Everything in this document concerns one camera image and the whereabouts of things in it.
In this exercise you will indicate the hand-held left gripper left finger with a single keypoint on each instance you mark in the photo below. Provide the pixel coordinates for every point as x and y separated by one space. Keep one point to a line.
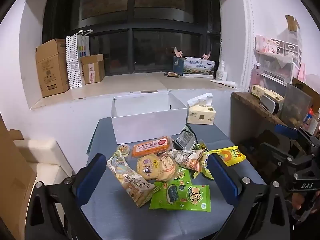
90 178

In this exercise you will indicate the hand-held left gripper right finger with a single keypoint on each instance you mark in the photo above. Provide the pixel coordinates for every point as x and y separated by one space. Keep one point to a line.
222 180

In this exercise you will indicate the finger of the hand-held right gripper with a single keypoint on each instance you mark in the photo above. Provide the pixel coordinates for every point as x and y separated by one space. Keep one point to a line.
277 152
286 132

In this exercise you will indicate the white and brown snack bag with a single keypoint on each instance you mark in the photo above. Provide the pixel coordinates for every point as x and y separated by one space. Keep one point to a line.
186 157

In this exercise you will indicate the yellow round cracker packet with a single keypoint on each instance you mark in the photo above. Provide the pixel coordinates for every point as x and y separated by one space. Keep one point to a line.
147 167

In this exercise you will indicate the white cardboard box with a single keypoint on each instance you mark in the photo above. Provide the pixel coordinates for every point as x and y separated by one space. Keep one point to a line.
150 120

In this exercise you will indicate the person's right hand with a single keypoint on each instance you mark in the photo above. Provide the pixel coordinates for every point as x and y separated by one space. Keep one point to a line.
297 201

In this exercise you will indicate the green and yellow snack packet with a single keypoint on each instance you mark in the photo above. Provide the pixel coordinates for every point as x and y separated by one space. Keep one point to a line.
207 170

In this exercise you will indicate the clear plastic container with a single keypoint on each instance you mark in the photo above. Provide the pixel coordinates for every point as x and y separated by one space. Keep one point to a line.
296 102

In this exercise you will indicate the white and black speaker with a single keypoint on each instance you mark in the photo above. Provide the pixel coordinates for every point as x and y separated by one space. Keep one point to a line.
270 104

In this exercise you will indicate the small yellow tissue pack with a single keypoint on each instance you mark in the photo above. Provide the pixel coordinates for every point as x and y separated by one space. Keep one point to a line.
258 90
275 95

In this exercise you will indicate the long beige snack bag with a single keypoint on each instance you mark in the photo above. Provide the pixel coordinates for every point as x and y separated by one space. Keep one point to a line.
130 180

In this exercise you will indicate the small green seaweed packet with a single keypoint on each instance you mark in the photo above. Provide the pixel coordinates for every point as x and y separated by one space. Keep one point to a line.
181 177

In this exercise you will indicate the large green seaweed packet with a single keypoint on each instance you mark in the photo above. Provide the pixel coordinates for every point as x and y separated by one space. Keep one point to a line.
182 197

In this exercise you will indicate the round jelly cup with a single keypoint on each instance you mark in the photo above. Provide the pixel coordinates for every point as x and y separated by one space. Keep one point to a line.
124 150

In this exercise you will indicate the wooden shelf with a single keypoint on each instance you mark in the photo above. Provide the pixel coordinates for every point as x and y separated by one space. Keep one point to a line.
247 100

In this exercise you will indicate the dark seaweed packet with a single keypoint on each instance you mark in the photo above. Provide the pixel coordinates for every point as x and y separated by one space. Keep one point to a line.
186 138

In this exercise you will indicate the clear round biscuit packet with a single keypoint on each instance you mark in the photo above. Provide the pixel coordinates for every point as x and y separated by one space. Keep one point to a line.
168 167

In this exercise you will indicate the white cushioned seat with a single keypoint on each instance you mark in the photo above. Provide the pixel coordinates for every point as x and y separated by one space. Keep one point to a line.
37 152

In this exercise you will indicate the clear storage drawer unit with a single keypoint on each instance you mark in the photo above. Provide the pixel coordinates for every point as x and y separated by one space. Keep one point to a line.
271 72

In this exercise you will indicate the orange snack packet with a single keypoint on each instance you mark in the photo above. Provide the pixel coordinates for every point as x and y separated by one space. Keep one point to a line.
151 147

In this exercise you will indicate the flat cardboard sheet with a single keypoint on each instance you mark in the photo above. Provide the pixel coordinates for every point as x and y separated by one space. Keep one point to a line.
15 180

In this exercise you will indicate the white tube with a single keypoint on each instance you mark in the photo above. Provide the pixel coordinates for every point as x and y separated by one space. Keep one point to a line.
223 83

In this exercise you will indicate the white drawer organizer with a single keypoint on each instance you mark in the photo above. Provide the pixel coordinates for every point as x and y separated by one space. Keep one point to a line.
287 47

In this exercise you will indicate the white plastic bottle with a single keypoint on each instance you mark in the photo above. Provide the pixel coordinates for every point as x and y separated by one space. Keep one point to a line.
220 72

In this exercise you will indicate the pink floral pouch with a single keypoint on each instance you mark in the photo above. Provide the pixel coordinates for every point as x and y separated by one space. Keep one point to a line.
265 44

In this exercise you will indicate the small open cardboard box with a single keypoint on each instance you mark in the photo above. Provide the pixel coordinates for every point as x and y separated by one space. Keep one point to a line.
92 70

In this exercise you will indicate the pink antler ornament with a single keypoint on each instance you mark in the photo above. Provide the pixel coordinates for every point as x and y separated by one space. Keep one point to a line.
207 55
178 52

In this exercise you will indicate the printed blue gift box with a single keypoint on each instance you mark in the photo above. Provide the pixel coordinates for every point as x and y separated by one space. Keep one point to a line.
195 66

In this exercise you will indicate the small dark packet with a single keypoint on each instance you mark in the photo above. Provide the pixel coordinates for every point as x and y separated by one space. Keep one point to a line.
170 74

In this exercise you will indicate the large cardboard box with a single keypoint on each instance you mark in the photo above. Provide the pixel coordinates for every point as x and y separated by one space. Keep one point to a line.
51 67

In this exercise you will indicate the white dotted paper bag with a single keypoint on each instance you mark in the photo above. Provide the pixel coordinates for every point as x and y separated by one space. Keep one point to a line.
73 60

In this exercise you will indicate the black framed window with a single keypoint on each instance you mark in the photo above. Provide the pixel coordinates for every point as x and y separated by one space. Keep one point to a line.
130 17

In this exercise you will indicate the cardboard piece on wall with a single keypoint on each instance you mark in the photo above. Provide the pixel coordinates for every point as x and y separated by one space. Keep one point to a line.
292 23

